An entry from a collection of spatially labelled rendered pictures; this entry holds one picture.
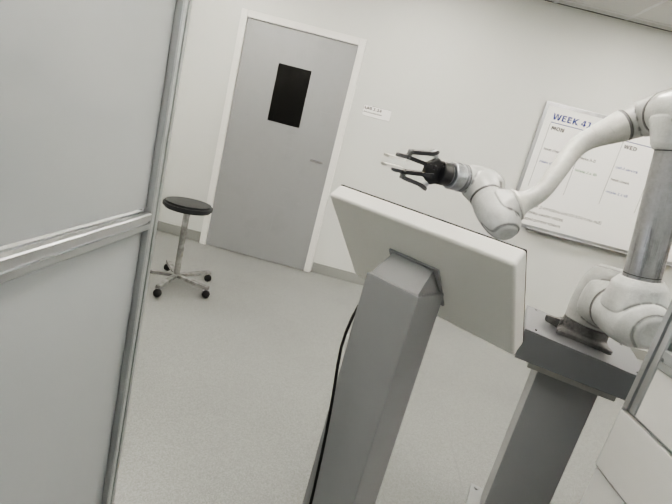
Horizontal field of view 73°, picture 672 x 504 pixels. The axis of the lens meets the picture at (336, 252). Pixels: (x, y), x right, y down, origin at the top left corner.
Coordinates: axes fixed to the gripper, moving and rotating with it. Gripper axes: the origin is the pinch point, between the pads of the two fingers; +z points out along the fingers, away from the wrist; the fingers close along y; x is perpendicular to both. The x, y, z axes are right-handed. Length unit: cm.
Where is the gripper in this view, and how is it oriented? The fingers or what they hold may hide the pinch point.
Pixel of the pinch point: (394, 161)
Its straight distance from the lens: 141.0
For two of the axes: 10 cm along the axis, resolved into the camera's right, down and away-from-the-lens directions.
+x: 3.3, 3.9, -8.6
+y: 2.7, -9.1, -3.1
